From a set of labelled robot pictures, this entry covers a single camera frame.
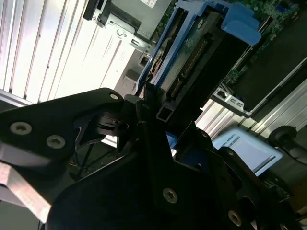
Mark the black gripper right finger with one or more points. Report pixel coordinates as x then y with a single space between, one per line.
223 172

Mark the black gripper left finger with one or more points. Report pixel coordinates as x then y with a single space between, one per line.
48 119

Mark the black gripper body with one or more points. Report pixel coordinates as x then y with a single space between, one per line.
108 191

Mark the hard disk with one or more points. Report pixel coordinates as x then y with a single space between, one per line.
192 60

